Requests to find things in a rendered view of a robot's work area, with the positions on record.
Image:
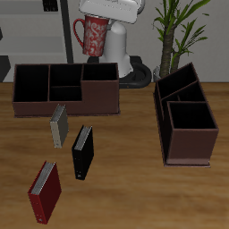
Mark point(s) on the flat black base plate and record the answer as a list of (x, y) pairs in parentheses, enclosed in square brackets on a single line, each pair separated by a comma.
[(143, 77)]

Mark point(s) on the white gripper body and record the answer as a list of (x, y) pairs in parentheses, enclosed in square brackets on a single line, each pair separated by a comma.
[(110, 9)]

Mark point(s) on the dark brown desk caddy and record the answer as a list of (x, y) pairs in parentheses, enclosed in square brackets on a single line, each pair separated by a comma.
[(190, 146), (100, 98)]

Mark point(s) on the red patterned mug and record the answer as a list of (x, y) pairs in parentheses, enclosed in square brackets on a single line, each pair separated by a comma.
[(94, 35)]

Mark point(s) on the red book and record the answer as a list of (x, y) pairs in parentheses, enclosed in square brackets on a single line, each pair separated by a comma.
[(47, 195)]

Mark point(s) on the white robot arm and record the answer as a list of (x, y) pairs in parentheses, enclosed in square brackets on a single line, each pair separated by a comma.
[(117, 47)]

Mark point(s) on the green pot plant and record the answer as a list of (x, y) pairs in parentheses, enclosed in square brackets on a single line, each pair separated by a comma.
[(167, 35)]

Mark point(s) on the white shelf unit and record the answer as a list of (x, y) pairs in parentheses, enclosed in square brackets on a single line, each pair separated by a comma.
[(32, 32)]

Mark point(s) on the black book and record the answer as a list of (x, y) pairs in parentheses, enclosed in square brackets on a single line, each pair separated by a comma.
[(85, 155)]

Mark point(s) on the grey book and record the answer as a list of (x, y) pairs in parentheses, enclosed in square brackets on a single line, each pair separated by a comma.
[(61, 126)]

